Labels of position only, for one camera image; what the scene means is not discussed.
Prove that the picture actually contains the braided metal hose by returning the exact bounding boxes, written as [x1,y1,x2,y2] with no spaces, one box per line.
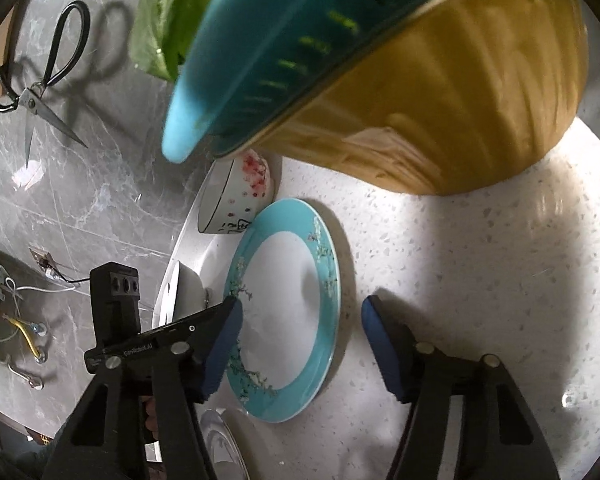
[7,362,36,386]

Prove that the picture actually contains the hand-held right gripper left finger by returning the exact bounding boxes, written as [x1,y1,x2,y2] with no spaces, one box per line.
[42,297,243,480]

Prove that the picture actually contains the plain white bowl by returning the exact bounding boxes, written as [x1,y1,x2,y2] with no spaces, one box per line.
[152,260,207,329]

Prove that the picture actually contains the black handled kitchen scissors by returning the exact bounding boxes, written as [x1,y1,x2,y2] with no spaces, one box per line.
[0,1,91,170]

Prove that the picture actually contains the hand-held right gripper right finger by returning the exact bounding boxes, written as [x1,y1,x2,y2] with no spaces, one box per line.
[361,296,561,480]

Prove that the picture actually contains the teal rimmed floral plate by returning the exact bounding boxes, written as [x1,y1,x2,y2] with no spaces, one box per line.
[223,198,342,424]

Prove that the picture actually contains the gold wall socket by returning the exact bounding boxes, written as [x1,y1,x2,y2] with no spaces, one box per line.
[28,246,56,276]

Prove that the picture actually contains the white bowl with pink blossoms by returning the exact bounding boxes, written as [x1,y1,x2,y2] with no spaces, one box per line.
[196,149,272,235]

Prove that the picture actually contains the teal plastic colander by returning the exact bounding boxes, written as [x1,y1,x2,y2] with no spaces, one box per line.
[161,0,486,165]

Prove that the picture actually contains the white power cable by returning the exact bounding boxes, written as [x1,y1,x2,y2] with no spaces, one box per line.
[5,277,78,311]

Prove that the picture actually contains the yellow gas hose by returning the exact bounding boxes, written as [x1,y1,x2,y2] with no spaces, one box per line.
[0,315,46,361]

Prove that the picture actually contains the black power cable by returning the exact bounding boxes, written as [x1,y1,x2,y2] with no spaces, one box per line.
[42,260,93,283]

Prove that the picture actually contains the plain white plate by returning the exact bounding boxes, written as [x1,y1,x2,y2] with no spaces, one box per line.
[199,407,251,480]

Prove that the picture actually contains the green leafy vegetables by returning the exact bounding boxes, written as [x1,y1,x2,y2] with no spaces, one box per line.
[128,0,236,83]

